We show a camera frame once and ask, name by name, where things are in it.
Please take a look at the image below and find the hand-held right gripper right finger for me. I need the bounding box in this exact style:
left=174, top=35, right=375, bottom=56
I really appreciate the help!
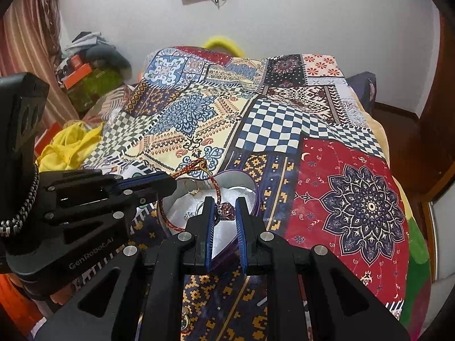
left=234, top=197, right=413, bottom=341

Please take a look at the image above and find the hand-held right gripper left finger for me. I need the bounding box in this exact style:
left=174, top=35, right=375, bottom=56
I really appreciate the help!
left=34, top=197, right=216, bottom=341

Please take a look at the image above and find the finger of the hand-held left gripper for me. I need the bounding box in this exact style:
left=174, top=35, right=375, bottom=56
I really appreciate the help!
left=40, top=170, right=177, bottom=207
left=45, top=186, right=177, bottom=244

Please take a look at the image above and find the red gem ring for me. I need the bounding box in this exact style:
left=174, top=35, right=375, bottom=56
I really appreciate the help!
left=220, top=202, right=237, bottom=221

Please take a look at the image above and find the purple heart-shaped jewelry box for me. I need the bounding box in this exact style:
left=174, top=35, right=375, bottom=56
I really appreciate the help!
left=156, top=170, right=262, bottom=275

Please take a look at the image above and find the red braided bracelet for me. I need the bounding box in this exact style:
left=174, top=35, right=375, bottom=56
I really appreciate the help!
left=159, top=157, right=223, bottom=238

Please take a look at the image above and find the silver jewelry piece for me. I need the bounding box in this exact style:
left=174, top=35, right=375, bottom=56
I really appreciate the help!
left=183, top=202, right=207, bottom=221

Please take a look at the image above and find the red box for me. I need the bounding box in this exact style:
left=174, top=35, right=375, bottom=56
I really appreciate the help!
left=35, top=122, right=64, bottom=157

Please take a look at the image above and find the yellow cloth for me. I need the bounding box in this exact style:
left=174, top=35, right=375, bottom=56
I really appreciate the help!
left=37, top=120, right=106, bottom=173

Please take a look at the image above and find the orange box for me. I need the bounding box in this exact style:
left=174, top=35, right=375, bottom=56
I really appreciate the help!
left=61, top=62, right=92, bottom=90

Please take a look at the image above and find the green bag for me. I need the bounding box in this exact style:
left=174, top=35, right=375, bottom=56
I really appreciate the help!
left=67, top=68, right=126, bottom=113

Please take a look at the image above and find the striped curtain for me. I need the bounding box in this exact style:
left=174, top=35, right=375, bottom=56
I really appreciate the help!
left=0, top=0, right=81, bottom=130

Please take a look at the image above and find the pile of clothes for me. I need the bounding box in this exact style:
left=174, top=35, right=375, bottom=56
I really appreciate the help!
left=61, top=31, right=133, bottom=73

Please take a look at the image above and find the round pendant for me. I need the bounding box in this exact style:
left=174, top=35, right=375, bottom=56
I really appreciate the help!
left=179, top=308, right=191, bottom=336

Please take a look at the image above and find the patchwork printed blanket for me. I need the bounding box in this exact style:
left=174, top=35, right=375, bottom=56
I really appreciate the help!
left=73, top=45, right=410, bottom=341

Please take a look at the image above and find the yellow fuzzy hoop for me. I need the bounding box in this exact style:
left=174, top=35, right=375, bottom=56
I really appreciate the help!
left=202, top=35, right=247, bottom=58

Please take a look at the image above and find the orange cloth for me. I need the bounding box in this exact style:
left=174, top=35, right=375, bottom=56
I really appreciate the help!
left=0, top=273, right=45, bottom=336

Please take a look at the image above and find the pale yellow blanket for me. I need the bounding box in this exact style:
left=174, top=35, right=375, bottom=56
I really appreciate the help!
left=355, top=97, right=415, bottom=223

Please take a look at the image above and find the green cloth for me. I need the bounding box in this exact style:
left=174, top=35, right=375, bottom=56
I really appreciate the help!
left=400, top=216, right=431, bottom=329

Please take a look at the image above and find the dark blue pillow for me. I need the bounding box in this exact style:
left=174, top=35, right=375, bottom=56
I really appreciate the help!
left=346, top=71, right=378, bottom=115

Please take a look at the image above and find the wooden door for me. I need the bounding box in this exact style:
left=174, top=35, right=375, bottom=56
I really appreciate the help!
left=414, top=12, right=455, bottom=203

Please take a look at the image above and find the black and white braided lanyard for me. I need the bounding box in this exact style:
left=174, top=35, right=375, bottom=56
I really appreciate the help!
left=0, top=164, right=40, bottom=239

